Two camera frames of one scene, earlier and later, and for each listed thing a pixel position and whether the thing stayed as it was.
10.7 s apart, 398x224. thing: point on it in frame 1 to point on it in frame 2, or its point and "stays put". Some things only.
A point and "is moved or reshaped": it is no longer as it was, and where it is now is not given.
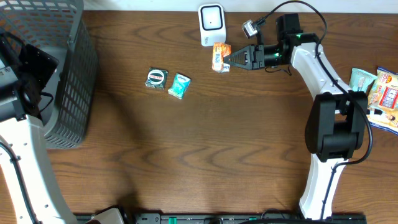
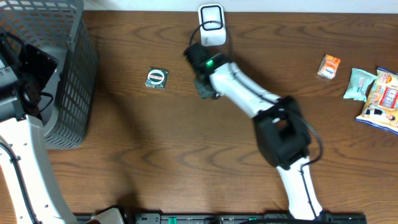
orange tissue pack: x=221 y=50 is moved or reshaped
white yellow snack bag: x=382 y=102 stays put
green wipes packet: x=360 y=80 stays put
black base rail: x=245 y=218 stays put
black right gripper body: x=267 y=54 to x=204 y=89
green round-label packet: x=156 y=78 stays put
